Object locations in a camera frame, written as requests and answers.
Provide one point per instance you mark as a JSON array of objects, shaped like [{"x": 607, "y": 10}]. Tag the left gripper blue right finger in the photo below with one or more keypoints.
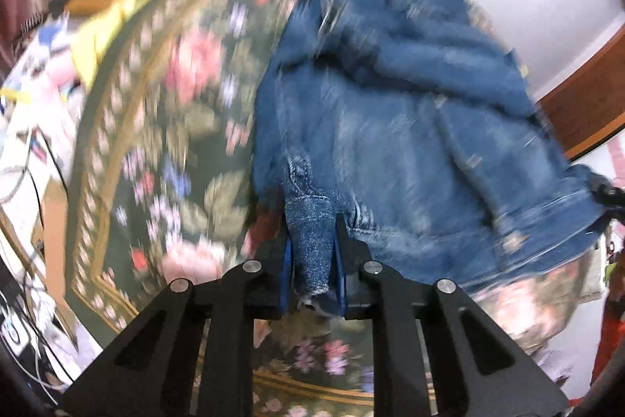
[{"x": 354, "y": 296}]

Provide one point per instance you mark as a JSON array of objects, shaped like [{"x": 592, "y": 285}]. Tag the wooden wardrobe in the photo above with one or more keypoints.
[{"x": 587, "y": 108}]

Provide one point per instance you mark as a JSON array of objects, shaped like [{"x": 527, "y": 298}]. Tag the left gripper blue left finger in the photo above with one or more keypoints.
[{"x": 272, "y": 294}]

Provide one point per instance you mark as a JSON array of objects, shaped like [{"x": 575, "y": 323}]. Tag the yellow blanket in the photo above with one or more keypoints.
[{"x": 94, "y": 36}]

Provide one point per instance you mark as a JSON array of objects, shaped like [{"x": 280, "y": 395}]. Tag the floral bedspread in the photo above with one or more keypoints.
[{"x": 162, "y": 177}]

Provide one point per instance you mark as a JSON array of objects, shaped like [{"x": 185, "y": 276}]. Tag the orange sleeve forearm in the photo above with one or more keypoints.
[{"x": 612, "y": 332}]

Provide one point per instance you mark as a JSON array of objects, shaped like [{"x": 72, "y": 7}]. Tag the blue denim jacket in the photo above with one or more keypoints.
[{"x": 413, "y": 128}]

